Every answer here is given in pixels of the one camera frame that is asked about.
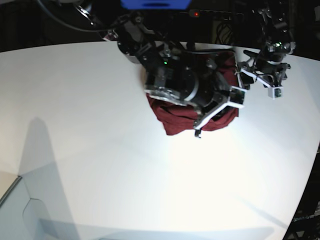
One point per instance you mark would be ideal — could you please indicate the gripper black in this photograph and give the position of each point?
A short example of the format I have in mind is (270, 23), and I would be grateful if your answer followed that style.
(259, 69)
(185, 76)

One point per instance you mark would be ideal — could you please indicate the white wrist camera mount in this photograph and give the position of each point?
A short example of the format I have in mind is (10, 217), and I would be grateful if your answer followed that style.
(275, 92)
(236, 97)

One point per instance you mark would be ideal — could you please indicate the black power strip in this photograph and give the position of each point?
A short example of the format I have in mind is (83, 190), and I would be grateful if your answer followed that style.
(211, 14)

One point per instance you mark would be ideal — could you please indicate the blue box at top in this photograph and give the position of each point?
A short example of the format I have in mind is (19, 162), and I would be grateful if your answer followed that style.
(155, 4)

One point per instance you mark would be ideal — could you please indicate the dark red t-shirt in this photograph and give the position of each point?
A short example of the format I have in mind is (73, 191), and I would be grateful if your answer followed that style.
(176, 119)

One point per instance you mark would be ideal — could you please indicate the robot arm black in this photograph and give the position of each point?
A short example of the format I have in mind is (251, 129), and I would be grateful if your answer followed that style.
(277, 41)
(130, 29)

